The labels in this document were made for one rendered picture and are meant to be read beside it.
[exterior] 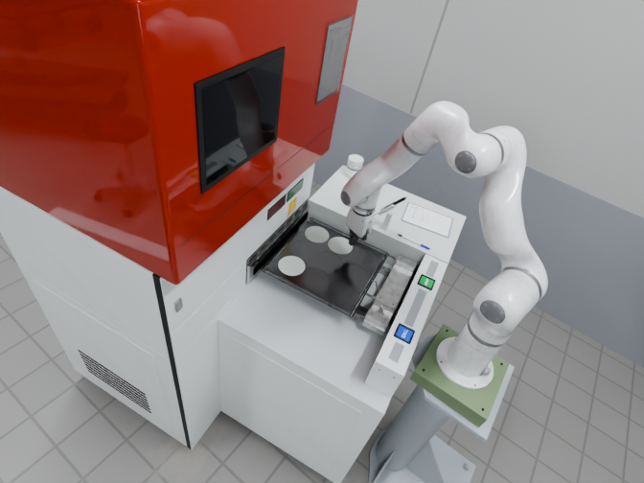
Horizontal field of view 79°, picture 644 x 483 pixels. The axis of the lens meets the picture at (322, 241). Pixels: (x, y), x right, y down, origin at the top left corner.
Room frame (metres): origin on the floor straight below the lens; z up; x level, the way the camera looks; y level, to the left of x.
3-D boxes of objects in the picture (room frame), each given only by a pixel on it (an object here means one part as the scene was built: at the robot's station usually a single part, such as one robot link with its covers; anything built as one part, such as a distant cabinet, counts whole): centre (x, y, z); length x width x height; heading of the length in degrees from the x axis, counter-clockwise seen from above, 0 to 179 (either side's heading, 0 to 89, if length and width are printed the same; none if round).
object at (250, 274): (1.12, 0.16, 0.89); 0.44 x 0.02 x 0.10; 161
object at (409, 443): (0.72, -0.64, 0.41); 0.51 x 0.44 x 0.82; 62
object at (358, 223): (1.13, -0.12, 1.09); 0.10 x 0.07 x 0.11; 46
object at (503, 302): (0.75, -0.52, 1.18); 0.19 x 0.12 x 0.24; 140
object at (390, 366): (0.89, -0.36, 0.89); 0.55 x 0.09 x 0.14; 161
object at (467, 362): (0.77, -0.55, 0.97); 0.19 x 0.19 x 0.18
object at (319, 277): (1.07, -0.04, 0.90); 0.34 x 0.34 x 0.01; 71
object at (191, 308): (0.96, 0.23, 1.02); 0.81 x 0.03 x 0.40; 161
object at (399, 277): (1.00, -0.30, 0.87); 0.36 x 0.08 x 0.03; 161
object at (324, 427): (1.11, -0.17, 0.41); 0.96 x 0.64 x 0.82; 161
